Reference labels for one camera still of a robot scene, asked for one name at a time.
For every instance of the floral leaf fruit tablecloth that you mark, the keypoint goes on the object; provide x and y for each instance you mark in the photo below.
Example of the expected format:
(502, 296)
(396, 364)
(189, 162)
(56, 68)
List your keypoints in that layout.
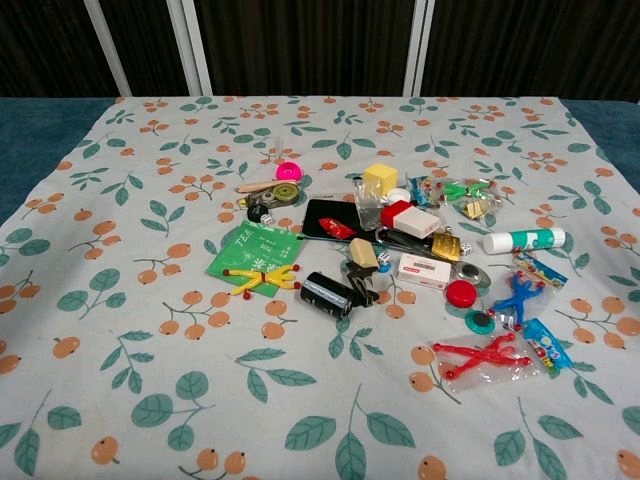
(150, 350)

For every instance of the colourful candy packet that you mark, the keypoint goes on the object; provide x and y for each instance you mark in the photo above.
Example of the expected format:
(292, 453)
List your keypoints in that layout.
(422, 190)

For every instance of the blue sticky man packet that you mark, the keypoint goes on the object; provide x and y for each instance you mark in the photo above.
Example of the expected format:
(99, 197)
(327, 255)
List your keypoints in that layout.
(525, 295)

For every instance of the gold clips clear bag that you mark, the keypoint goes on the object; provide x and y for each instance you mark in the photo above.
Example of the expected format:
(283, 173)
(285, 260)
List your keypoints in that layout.
(477, 207)

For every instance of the teal round magnet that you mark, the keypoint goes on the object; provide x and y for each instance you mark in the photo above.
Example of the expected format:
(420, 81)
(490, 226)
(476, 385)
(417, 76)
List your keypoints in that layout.
(480, 320)

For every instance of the beige eraser block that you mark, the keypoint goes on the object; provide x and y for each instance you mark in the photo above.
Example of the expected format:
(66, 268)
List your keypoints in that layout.
(362, 254)

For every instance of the white box red label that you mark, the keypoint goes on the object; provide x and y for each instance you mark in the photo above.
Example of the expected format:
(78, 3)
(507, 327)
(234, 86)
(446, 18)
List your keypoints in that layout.
(424, 270)

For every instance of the yellow sponge cube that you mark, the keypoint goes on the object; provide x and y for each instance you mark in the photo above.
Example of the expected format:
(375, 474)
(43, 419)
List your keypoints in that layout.
(380, 176)

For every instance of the white bottle cap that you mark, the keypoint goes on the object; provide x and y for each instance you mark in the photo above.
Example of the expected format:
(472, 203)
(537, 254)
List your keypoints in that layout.
(398, 194)

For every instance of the yellow sticky man toy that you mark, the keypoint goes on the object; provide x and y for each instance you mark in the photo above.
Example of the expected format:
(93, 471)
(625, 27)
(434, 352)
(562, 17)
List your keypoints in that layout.
(260, 281)

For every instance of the green sticky toy packet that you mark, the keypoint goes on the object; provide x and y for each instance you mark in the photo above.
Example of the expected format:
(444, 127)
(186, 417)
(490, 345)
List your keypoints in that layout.
(465, 191)

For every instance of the black metal carabiner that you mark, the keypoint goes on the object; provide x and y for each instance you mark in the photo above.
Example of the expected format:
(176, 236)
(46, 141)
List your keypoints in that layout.
(400, 241)

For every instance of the clear plastic bag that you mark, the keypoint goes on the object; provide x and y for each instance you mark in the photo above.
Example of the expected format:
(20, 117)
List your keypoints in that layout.
(367, 207)

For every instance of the white double frame post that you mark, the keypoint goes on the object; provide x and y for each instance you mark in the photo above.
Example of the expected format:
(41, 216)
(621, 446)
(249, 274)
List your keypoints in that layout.
(192, 50)

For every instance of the black cylinder capacitor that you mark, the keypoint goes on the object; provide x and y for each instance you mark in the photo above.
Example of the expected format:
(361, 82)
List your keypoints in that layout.
(324, 296)

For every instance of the black flat card pouch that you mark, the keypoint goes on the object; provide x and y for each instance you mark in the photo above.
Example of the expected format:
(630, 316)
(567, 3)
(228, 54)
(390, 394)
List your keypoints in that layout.
(325, 220)

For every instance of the short wooden stick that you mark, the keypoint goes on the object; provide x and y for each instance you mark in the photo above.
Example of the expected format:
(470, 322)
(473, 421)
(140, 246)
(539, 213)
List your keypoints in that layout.
(255, 186)

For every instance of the red round plastic lid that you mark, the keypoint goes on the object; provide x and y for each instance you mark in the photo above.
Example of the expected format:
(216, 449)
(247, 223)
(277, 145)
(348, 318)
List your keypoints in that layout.
(462, 292)

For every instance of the white metal frame post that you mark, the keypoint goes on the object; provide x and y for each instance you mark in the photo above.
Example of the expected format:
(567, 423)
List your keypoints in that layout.
(107, 50)
(417, 50)

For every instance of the teal marker pen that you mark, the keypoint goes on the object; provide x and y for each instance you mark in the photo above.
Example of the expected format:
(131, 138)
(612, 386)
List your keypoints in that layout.
(525, 240)

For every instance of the red and white package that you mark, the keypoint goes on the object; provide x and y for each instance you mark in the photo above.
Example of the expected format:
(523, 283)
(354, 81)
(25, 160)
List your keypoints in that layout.
(412, 220)

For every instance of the green tea packet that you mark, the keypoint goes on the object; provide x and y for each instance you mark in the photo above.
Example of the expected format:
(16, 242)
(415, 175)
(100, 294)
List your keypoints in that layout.
(255, 250)

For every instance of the black round tape measure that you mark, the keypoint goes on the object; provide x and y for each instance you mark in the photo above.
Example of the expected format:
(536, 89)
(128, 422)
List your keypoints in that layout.
(257, 211)

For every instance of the white dice black dots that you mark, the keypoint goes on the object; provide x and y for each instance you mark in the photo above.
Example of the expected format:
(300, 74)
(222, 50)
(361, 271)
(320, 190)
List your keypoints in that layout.
(265, 219)
(465, 248)

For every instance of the black binder clip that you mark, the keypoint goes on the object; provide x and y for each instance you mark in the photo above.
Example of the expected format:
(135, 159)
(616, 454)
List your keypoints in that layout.
(362, 286)

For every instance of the silver round disc magnet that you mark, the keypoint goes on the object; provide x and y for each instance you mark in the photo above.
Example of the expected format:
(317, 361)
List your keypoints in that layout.
(470, 274)

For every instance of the red candy wrapper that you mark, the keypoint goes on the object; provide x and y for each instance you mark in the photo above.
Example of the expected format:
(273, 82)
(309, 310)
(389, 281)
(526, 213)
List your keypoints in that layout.
(336, 227)

